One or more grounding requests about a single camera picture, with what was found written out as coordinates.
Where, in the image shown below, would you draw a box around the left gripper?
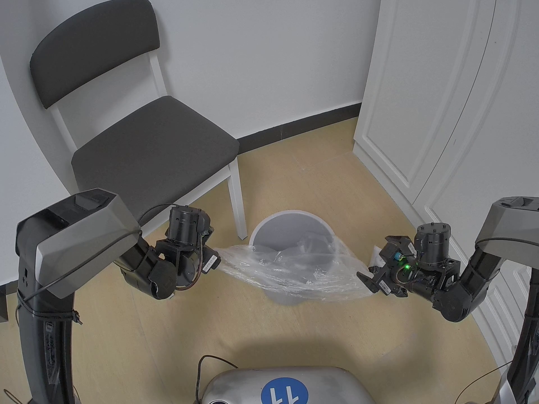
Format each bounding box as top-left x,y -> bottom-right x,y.
180,246 -> 221,288

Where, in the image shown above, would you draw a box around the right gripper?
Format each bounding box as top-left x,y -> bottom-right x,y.
357,263 -> 427,300

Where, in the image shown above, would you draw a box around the clear plastic bag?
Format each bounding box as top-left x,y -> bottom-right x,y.
213,232 -> 374,304

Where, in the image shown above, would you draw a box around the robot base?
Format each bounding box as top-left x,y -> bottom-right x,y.
204,366 -> 378,404

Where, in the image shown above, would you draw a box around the white trash bin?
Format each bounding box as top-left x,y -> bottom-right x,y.
249,210 -> 337,306

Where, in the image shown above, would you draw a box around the white chair dark grey cushions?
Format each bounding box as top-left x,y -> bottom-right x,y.
29,0 -> 248,241

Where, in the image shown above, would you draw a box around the white wardrobe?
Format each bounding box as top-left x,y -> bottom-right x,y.
353,0 -> 539,380

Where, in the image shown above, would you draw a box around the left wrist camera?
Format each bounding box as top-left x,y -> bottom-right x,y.
196,213 -> 216,239

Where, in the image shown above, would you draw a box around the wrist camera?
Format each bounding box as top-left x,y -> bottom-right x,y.
196,213 -> 216,239
380,235 -> 416,268

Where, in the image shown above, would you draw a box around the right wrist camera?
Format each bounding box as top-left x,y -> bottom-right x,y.
380,235 -> 416,268

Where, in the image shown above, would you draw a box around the black cable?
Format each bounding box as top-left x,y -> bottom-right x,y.
197,354 -> 238,404
456,361 -> 513,404

